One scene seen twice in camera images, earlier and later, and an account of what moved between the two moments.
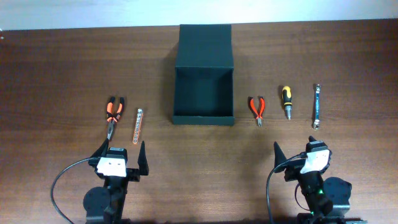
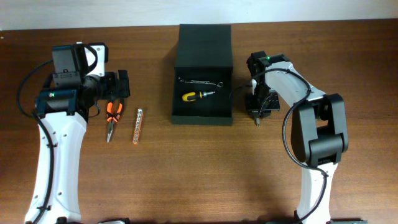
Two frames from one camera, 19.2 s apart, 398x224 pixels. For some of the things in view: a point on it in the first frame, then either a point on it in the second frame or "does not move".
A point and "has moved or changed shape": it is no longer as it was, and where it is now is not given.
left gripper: [134, 173] → [115, 91]
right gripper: [293, 168] → [257, 111]
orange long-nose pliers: [112, 118] does not move
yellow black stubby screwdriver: [286, 96] has moved or changed shape
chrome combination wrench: [316, 122] has moved or changed shape
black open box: [204, 75] does not move
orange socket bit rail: [135, 139] does not move
